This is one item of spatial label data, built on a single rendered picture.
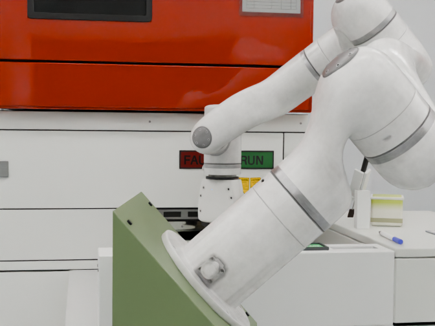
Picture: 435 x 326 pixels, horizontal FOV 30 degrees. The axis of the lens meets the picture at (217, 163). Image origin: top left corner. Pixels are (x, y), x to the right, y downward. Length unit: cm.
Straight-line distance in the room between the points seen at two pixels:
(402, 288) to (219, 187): 47
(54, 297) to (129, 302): 104
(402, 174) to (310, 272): 39
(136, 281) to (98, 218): 101
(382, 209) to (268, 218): 76
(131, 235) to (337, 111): 33
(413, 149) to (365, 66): 14
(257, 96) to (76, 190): 58
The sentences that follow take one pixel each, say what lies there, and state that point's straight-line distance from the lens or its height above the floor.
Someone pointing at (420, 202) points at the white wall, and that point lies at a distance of 389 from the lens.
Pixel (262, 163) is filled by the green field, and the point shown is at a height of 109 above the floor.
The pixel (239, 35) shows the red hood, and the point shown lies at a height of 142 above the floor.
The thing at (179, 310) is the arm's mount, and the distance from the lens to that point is 108.
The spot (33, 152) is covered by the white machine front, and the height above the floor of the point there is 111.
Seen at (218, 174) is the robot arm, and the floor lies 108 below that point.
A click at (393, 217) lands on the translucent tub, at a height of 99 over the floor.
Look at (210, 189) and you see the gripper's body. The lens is 182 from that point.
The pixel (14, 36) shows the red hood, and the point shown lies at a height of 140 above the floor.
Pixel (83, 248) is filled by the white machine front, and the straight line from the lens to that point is 209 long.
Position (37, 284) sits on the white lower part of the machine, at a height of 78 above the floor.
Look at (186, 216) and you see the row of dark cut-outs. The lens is 209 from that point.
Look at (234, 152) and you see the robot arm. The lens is 179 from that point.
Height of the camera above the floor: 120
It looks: 3 degrees down
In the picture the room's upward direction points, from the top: 1 degrees clockwise
